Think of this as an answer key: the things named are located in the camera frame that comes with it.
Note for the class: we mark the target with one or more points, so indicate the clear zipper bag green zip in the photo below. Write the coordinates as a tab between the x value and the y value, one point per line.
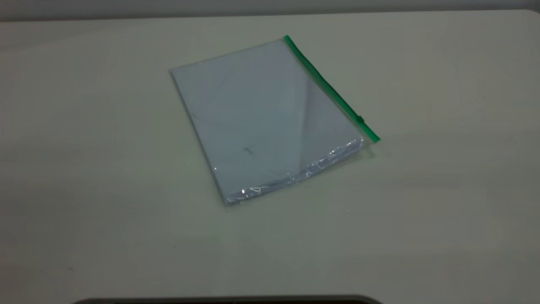
261	118

